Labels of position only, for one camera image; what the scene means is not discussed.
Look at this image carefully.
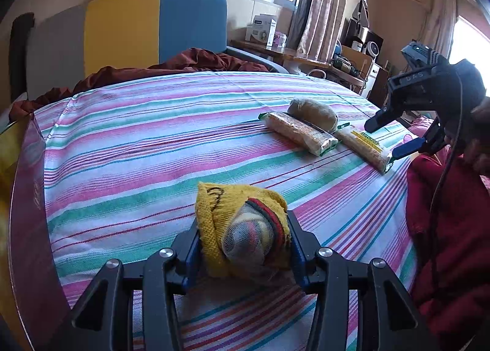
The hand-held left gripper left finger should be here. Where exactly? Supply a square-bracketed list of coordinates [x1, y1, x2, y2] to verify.
[71, 221, 202, 351]

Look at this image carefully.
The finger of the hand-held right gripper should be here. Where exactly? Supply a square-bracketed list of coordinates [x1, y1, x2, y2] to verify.
[391, 123, 448, 161]
[363, 105, 407, 134]

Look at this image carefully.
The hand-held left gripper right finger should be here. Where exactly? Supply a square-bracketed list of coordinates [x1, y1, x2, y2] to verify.
[285, 210, 431, 351]

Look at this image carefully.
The cracker packet with yellow label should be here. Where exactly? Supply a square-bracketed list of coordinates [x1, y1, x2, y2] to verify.
[337, 127, 397, 174]

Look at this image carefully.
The yellow sock ball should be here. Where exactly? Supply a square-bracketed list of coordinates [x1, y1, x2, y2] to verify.
[195, 181, 293, 283]

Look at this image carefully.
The person's right hand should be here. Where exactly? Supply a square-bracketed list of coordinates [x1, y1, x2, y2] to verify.
[461, 100, 490, 175]

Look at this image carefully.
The pink bedding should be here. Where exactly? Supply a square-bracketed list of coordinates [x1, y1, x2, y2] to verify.
[402, 113, 437, 145]

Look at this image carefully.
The folding side table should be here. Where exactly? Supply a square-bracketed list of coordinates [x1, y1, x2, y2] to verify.
[329, 56, 374, 95]

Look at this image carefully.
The beige patterned curtain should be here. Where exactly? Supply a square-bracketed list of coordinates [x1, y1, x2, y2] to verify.
[419, 0, 458, 60]
[296, 0, 351, 62]

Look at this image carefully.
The beige rolled sock ball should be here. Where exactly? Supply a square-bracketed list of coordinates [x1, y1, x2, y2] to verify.
[287, 97, 338, 133]

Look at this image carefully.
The white round fan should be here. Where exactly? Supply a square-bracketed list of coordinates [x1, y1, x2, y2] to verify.
[364, 39, 383, 58]

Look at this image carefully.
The cracker packet with dark label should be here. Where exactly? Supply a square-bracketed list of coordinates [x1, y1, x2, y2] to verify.
[258, 111, 343, 156]

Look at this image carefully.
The wooden desk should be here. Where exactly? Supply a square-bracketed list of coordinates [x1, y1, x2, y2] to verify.
[230, 40, 330, 72]

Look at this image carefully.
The red clothing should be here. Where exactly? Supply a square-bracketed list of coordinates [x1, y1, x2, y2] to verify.
[406, 154, 490, 351]

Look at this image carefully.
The white carton box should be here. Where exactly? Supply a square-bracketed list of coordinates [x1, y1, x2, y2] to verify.
[245, 14, 278, 47]

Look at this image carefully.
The brown blanket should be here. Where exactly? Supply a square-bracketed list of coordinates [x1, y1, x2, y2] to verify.
[9, 48, 269, 122]

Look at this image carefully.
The blue yellow grey sofa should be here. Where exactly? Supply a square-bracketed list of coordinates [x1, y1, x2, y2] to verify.
[26, 0, 288, 101]

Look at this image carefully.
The black cable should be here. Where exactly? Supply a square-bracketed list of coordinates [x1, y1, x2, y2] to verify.
[431, 67, 466, 286]

